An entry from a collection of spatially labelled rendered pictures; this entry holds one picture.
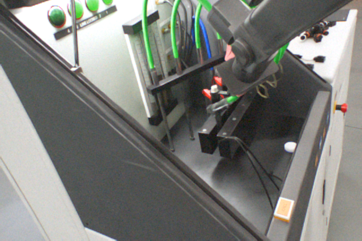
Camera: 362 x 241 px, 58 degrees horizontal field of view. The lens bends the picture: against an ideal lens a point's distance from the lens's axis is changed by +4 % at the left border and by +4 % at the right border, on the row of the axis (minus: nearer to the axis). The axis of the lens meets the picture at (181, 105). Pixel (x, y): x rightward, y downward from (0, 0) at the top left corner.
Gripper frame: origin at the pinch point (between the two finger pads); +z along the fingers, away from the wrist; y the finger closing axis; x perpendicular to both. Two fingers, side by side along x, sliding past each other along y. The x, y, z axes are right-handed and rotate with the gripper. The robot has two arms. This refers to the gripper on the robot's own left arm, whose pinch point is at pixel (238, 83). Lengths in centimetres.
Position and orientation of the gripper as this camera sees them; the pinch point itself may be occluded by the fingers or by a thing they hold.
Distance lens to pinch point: 70.0
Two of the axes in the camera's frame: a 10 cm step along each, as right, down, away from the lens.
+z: 0.1, 2.4, 9.7
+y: -8.6, 5.0, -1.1
